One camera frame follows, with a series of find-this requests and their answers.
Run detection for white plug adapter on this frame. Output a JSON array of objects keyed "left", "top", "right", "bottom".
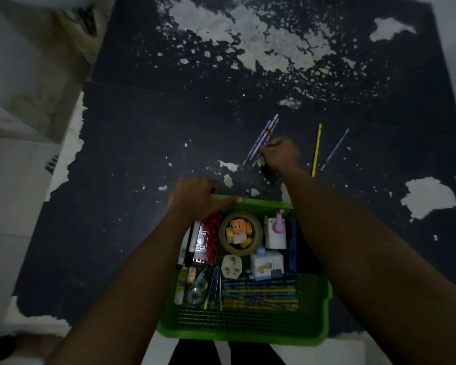
[{"left": 221, "top": 254, "right": 243, "bottom": 280}]

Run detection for white box with pink item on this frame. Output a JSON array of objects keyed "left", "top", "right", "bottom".
[{"left": 264, "top": 210, "right": 288, "bottom": 250}]

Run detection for black marker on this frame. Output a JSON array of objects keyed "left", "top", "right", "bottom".
[{"left": 185, "top": 221, "right": 201, "bottom": 269}]

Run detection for orange toy eraser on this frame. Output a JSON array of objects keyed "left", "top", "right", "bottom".
[{"left": 226, "top": 218, "right": 254, "bottom": 250}]

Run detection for person's right hand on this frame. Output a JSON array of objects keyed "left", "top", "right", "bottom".
[{"left": 260, "top": 137, "right": 302, "bottom": 174}]

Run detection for metal tweezers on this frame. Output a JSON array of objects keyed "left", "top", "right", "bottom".
[{"left": 207, "top": 266, "right": 223, "bottom": 312}]

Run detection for light blue pencil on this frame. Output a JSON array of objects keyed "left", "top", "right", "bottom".
[{"left": 319, "top": 128, "right": 350, "bottom": 172}]

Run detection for dark blue pencil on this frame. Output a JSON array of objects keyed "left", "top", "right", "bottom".
[{"left": 253, "top": 118, "right": 280, "bottom": 167}]

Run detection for pink pencil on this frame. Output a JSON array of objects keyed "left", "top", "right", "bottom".
[{"left": 249, "top": 114, "right": 279, "bottom": 161}]

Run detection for floor vent grille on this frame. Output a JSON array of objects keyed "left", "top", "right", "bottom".
[{"left": 44, "top": 154, "right": 60, "bottom": 175}]

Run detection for yellow pencil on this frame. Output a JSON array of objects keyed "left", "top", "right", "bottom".
[{"left": 311, "top": 123, "right": 323, "bottom": 178}]

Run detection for person's left forearm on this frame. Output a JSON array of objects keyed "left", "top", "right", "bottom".
[{"left": 46, "top": 213, "right": 199, "bottom": 365}]

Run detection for person's legs in dark trousers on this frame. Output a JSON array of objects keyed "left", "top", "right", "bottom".
[{"left": 169, "top": 338, "right": 286, "bottom": 365}]

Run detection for white glue stick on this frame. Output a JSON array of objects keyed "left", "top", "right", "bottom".
[{"left": 173, "top": 267, "right": 189, "bottom": 305}]

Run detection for person's left hand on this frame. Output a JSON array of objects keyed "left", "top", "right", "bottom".
[{"left": 167, "top": 177, "right": 243, "bottom": 225}]

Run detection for clear tape dispenser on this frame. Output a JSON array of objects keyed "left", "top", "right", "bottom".
[{"left": 185, "top": 270, "right": 209, "bottom": 307}]

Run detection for white box with blue cap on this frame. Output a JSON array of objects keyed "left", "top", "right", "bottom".
[{"left": 250, "top": 247, "right": 285, "bottom": 281}]

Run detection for person's right forearm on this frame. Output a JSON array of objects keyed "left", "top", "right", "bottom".
[{"left": 281, "top": 166, "right": 456, "bottom": 365}]

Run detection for row of coloured pencils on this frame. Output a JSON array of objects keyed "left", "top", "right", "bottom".
[{"left": 222, "top": 277, "right": 299, "bottom": 312}]

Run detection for white marker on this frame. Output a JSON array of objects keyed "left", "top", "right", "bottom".
[{"left": 176, "top": 228, "right": 191, "bottom": 269}]

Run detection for green plastic basket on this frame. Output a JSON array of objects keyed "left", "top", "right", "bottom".
[{"left": 157, "top": 194, "right": 333, "bottom": 346}]

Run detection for brown packing tape roll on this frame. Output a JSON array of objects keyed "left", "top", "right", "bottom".
[{"left": 218, "top": 211, "right": 264, "bottom": 257}]

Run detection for red patterned packet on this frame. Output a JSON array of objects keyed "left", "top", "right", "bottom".
[{"left": 193, "top": 211, "right": 223, "bottom": 267}]

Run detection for blue striped pencil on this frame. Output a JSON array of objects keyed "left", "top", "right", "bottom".
[{"left": 242, "top": 119, "right": 271, "bottom": 167}]

